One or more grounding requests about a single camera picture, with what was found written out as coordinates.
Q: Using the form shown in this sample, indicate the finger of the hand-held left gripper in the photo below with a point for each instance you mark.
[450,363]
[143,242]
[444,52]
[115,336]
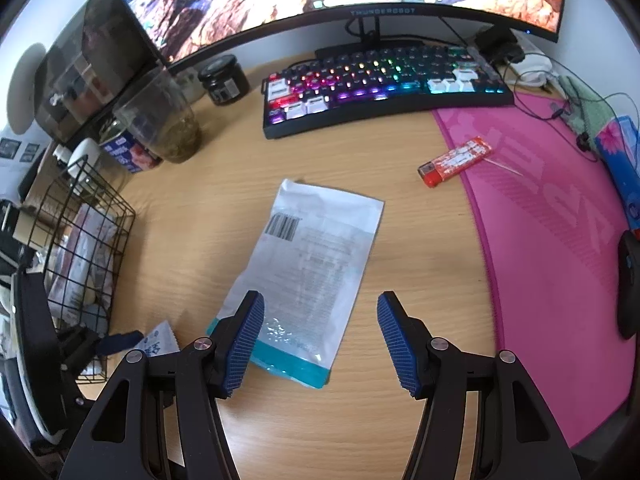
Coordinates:
[120,342]

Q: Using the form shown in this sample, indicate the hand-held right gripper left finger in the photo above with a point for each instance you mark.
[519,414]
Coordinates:
[242,345]

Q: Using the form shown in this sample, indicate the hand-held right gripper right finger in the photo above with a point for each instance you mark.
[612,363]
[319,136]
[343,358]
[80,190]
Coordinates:
[397,345]

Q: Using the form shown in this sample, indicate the white blue-print snack packet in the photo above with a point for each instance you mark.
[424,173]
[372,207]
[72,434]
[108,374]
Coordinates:
[160,340]

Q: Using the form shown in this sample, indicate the pink white snack packet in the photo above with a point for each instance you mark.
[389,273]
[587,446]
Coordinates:
[82,250]

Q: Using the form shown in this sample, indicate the white teal-edged snack packet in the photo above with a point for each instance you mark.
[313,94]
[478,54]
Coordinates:
[310,260]

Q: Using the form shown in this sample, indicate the pink mouse mat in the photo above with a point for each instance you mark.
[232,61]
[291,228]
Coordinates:
[550,285]

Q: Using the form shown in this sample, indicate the blue luncheon meat can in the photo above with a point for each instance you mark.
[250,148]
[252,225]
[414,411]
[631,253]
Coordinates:
[127,155]

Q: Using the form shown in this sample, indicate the white cream jar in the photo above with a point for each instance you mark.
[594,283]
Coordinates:
[82,157]

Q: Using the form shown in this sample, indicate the red lighter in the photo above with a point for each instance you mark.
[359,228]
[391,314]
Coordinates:
[455,162]

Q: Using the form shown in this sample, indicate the thin wooden toothpick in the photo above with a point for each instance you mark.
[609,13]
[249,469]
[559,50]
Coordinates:
[505,166]

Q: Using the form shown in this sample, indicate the glass cup with residue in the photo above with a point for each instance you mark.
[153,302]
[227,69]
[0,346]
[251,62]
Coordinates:
[165,125]

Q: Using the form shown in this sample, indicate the black computer mouse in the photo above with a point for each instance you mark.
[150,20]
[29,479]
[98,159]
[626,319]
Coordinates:
[630,285]

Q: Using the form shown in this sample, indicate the round white mirror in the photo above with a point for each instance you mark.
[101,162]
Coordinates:
[22,90]

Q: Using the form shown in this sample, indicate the backlit mechanical keyboard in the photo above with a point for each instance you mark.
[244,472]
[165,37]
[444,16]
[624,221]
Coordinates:
[380,90]

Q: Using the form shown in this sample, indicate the black lidded jar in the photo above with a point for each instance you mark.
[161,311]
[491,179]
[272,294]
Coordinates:
[223,80]

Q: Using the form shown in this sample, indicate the empty clear glass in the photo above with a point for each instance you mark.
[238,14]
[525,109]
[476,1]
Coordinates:
[190,82]

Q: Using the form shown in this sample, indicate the dark transparent cosmetics cabinet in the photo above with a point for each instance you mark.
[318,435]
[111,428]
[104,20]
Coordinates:
[90,60]

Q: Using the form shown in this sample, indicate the blue tissue pack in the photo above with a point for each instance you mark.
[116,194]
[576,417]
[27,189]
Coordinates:
[622,160]

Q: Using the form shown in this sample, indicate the green cloth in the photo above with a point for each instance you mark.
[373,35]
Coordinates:
[585,110]

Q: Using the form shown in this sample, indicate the black monitor stand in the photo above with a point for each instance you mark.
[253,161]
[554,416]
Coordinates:
[370,35]

